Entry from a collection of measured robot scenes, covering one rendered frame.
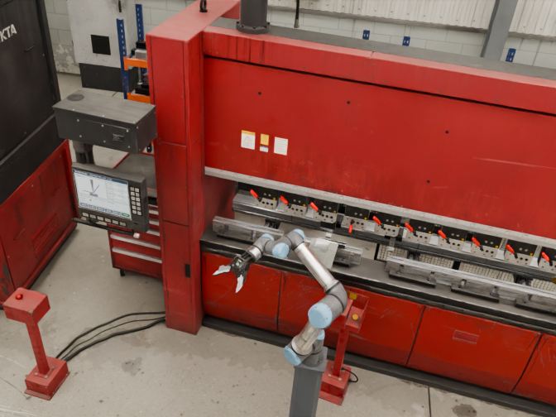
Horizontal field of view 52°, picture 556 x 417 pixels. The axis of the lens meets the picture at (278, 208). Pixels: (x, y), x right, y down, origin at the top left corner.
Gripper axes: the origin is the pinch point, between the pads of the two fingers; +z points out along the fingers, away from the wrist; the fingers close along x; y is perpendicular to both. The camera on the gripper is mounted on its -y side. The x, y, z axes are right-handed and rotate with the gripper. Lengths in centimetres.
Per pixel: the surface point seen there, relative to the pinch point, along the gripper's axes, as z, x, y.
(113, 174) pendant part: -13, -95, 0
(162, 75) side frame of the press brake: -62, -101, 37
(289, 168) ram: -95, -32, -16
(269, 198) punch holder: -85, -38, -41
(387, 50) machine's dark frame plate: -143, -8, 59
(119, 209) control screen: -7, -89, -22
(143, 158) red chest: -85, -164, -93
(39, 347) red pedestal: 66, -103, -110
